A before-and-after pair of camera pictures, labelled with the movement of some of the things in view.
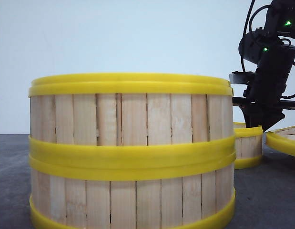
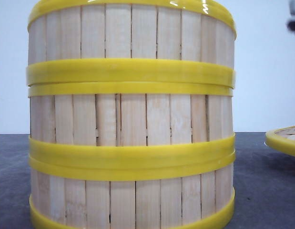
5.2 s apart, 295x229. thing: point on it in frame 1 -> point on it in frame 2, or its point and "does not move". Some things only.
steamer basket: (248, 142) -> (131, 42)
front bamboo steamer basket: (132, 191) does not move
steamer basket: (131, 118) does not move
